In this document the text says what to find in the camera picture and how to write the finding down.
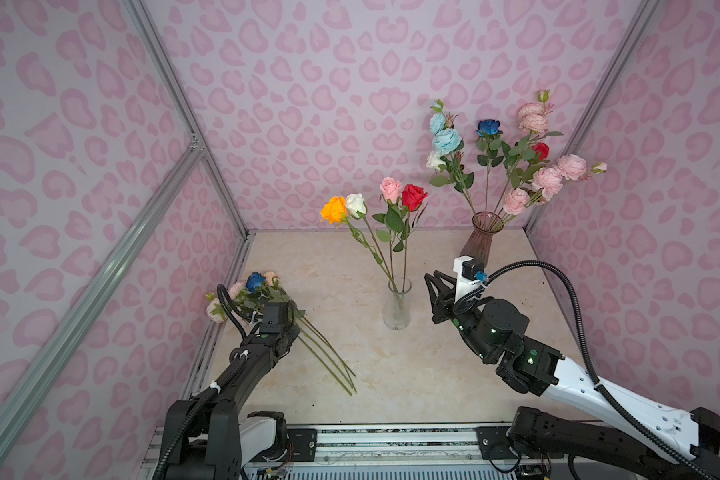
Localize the blue rose stem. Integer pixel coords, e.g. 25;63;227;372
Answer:
476;119;505;210

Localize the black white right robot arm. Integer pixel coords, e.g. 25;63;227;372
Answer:
424;256;720;479

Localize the peach rose stem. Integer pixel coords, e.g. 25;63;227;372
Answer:
264;271;280;287

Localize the aluminium frame profile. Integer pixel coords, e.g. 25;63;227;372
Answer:
0;0;254;480
524;0;664;235

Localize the purple ribbed glass vase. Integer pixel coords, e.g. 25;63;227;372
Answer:
460;211;504;265

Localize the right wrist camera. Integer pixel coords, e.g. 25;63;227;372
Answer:
453;255;487;301

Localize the pink rose spray stem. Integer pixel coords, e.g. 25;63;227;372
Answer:
503;89;562;188

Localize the orange rose stem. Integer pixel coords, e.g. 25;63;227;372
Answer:
320;193;397;287

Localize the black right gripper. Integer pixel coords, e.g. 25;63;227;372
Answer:
421;270;498;363

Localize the single pink rose stem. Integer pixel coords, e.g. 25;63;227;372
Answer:
373;176;407;293

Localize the white rose stem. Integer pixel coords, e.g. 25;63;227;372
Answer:
345;193;395;282
426;150;446;172

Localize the aluminium frame profile left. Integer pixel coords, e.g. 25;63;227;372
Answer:
0;0;254;480

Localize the red rose stem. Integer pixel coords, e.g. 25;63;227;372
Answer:
532;142;550;161

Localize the clear glass vase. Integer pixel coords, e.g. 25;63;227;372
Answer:
382;279;412;331

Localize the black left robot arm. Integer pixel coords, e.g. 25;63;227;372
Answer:
152;284;301;479

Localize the pale pink white flower bunch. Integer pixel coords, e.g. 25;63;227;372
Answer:
203;280;247;325

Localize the aluminium frame profile right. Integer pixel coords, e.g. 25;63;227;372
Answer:
524;0;664;235

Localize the light blue flower spray stem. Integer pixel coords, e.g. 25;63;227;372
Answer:
429;99;477;214

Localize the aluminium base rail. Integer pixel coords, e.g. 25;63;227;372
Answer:
243;422;633;479

